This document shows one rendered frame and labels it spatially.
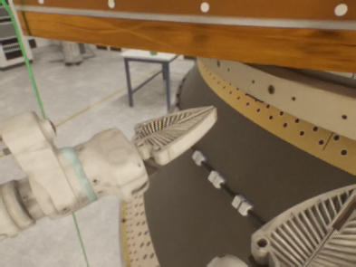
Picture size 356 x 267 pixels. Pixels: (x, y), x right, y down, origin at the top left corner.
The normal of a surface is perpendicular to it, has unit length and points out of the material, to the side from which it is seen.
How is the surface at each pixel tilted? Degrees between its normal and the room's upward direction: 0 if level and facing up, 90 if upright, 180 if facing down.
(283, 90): 90
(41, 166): 74
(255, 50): 90
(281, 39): 90
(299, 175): 62
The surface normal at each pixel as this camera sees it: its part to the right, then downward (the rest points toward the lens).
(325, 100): -0.82, 0.30
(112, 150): -0.14, -0.80
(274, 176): -0.76, -0.16
